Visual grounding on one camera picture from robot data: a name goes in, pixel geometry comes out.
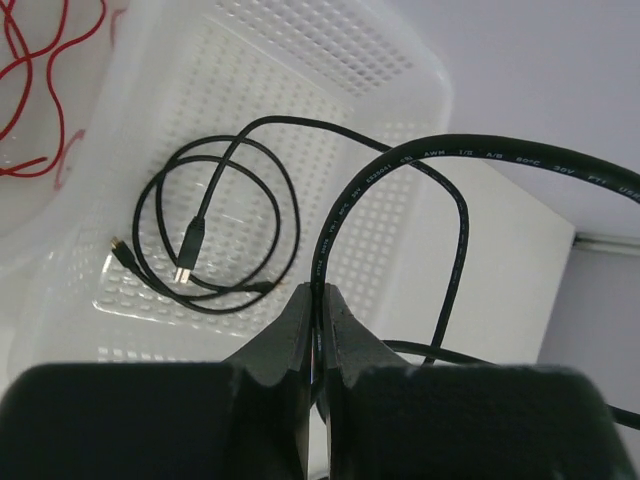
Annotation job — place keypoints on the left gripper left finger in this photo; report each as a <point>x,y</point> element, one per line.
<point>246,417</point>

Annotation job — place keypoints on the white solid plastic tub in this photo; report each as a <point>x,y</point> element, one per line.
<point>54,58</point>

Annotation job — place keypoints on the white perforated rectangular basket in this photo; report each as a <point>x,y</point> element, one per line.
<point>205,174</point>

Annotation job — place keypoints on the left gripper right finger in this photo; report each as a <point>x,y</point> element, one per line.
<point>389,419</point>

